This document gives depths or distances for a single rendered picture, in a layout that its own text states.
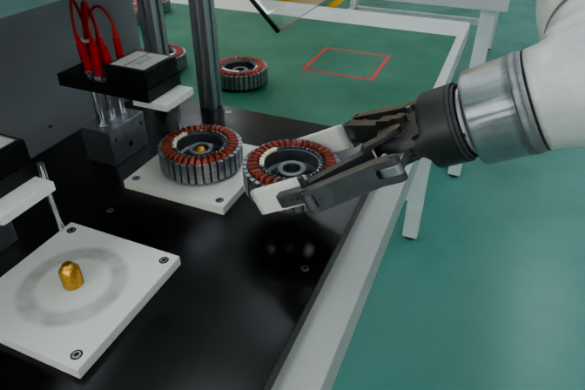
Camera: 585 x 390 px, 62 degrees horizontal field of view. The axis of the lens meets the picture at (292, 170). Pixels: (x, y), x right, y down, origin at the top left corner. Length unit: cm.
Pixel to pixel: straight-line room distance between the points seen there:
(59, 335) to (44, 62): 43
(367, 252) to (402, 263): 111
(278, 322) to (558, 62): 32
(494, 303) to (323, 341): 119
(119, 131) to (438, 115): 45
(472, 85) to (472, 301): 124
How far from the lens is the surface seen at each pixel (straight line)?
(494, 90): 43
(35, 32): 78
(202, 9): 80
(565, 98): 42
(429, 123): 45
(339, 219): 60
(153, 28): 87
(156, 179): 67
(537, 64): 43
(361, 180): 45
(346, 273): 56
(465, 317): 158
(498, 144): 44
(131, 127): 74
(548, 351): 159
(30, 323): 52
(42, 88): 80
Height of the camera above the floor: 114
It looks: 33 degrees down
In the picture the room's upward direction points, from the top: straight up
